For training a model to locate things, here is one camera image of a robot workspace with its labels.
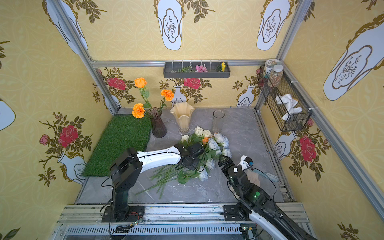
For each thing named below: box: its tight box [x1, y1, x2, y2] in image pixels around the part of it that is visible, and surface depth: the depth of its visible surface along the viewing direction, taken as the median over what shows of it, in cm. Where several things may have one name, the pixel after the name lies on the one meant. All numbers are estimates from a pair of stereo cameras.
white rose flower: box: [208, 137, 219, 150], surface depth 90 cm
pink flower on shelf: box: [195, 64, 208, 73], surface depth 90 cm
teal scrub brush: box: [264, 172, 279, 182], surface depth 87 cm
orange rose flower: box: [134, 77, 152, 110], surface depth 87 cm
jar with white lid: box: [268, 64, 284, 88], surface depth 82 cm
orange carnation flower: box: [131, 103, 146, 119], surface depth 76 cm
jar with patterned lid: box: [264, 58, 282, 79], surface depth 88 cm
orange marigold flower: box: [160, 89, 174, 102], surface depth 83 cm
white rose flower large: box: [213, 132, 230, 148], surface depth 94 cm
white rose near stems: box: [198, 165, 209, 182], surface depth 84 cm
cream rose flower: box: [194, 126, 212, 138], surface depth 104 cm
